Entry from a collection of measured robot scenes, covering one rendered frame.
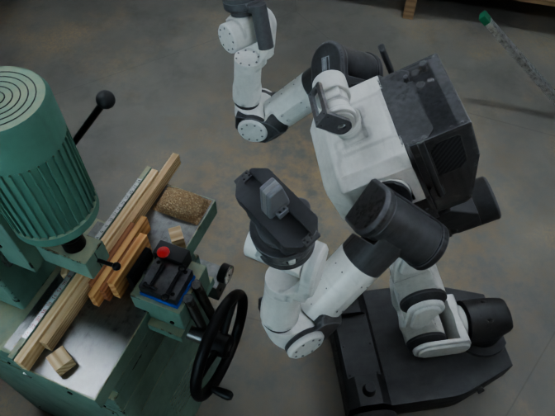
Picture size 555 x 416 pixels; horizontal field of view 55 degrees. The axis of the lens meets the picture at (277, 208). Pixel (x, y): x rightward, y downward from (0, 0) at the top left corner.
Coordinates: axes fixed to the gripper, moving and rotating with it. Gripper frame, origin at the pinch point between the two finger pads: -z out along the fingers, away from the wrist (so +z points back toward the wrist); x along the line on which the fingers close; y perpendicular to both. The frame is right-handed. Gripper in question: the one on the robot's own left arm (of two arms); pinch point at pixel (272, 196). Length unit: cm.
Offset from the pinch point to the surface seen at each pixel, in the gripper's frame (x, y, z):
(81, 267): 37, -32, 55
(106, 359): 21, -42, 65
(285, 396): -7, -21, 161
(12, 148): 39.8, -21.3, 13.8
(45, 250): 46, -36, 54
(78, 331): 31, -44, 66
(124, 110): 170, 12, 197
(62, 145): 41.0, -15.8, 22.2
